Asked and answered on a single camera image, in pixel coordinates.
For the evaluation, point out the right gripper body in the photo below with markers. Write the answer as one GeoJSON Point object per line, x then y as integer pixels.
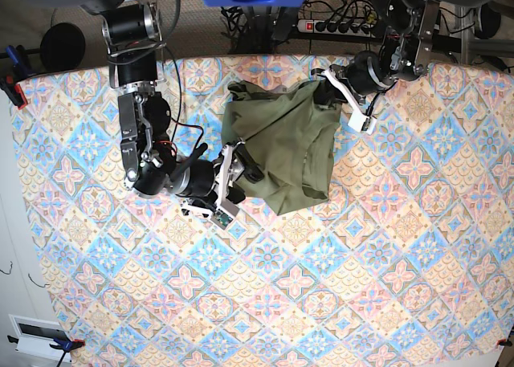
{"type": "Point", "coordinates": [204, 186]}

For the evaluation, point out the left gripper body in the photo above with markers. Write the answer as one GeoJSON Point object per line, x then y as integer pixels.
{"type": "Point", "coordinates": [354, 81]}

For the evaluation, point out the olive green t-shirt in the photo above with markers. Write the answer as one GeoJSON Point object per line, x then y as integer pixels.
{"type": "Point", "coordinates": [290, 136]}

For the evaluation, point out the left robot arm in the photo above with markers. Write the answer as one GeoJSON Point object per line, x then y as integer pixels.
{"type": "Point", "coordinates": [404, 55]}

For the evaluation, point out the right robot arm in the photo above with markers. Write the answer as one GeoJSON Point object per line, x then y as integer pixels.
{"type": "Point", "coordinates": [152, 164]}

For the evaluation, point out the white power strip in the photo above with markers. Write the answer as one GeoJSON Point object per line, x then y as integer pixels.
{"type": "Point", "coordinates": [315, 26]}

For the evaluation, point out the patterned tablecloth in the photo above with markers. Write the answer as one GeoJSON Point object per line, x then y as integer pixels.
{"type": "Point", "coordinates": [410, 262]}

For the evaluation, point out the black round stool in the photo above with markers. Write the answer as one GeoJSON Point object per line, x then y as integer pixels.
{"type": "Point", "coordinates": [62, 47]}

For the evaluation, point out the blue red clamp lower left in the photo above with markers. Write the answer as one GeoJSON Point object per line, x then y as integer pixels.
{"type": "Point", "coordinates": [66, 346]}

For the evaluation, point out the blue red clamp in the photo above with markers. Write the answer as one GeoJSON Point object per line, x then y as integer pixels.
{"type": "Point", "coordinates": [10, 83]}
{"type": "Point", "coordinates": [66, 346]}

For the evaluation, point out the blue red clamp upper left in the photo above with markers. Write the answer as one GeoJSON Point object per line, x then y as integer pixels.
{"type": "Point", "coordinates": [10, 83]}

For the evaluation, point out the white floor outlet box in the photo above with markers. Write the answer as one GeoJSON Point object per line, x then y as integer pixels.
{"type": "Point", "coordinates": [25, 326]}

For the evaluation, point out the red clamp lower right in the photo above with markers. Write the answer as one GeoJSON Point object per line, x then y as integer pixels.
{"type": "Point", "coordinates": [505, 343]}

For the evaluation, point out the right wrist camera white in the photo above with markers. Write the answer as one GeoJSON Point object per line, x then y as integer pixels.
{"type": "Point", "coordinates": [221, 219]}

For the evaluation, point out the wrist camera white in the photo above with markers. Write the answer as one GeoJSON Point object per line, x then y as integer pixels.
{"type": "Point", "coordinates": [361, 123]}
{"type": "Point", "coordinates": [221, 219]}

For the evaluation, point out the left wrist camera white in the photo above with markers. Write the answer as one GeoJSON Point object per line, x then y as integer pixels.
{"type": "Point", "coordinates": [361, 123]}

